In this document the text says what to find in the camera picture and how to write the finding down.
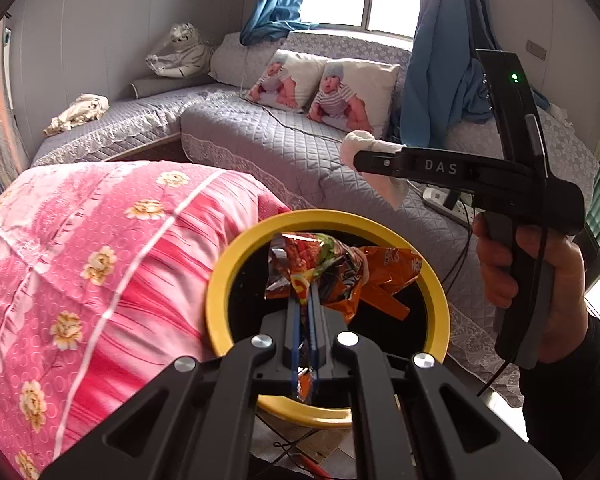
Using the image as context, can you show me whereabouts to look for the beige crumpled cloth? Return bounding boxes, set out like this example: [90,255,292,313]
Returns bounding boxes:
[43,93,110,137]

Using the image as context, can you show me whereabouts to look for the person's right forearm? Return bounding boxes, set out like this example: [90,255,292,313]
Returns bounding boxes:
[519,305,600,480]

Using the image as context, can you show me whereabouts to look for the person's right hand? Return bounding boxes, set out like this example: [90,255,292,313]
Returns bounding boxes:
[472,220,589,365]

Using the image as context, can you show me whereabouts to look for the white tiger plush toy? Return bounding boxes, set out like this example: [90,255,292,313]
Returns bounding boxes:
[146,22,216,78]

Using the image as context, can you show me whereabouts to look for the grey quilted sofa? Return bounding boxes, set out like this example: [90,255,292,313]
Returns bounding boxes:
[30,30,600,406]

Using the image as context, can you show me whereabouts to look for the white power strip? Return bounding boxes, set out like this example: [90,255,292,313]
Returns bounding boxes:
[422,185,477,227]

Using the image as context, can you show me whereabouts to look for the baby print pillow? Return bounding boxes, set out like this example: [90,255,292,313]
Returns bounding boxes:
[307,58,401,136]
[247,49,331,113]

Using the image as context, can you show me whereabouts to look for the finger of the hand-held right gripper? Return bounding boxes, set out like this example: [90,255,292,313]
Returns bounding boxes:
[354,147,407,177]

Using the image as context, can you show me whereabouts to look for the white paper towel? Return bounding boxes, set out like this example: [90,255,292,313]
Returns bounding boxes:
[341,130,410,211]

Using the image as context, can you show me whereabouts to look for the yellow-rimmed black bin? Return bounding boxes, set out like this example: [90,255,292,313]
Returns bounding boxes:
[205,210,451,428]

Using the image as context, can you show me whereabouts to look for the orange snack wrapper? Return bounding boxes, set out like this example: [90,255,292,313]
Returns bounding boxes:
[350,246,425,324]

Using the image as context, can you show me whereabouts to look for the blue curtain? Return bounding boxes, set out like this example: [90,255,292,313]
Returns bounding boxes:
[399,0,551,148]
[240,0,321,46]

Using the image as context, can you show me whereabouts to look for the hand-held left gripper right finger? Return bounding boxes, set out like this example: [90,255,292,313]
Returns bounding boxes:
[305,282,563,480]

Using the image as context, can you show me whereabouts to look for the pink floral blanket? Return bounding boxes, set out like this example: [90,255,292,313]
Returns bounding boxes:
[0,160,293,480]

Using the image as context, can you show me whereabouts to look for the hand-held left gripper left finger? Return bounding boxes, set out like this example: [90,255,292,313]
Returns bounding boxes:
[39,282,306,480]

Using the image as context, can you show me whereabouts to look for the pale green cloth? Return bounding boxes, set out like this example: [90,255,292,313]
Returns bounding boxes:
[550,102,577,130]

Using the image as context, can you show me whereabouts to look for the red foil snack wrapper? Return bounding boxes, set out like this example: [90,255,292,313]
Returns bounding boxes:
[264,231,371,313]

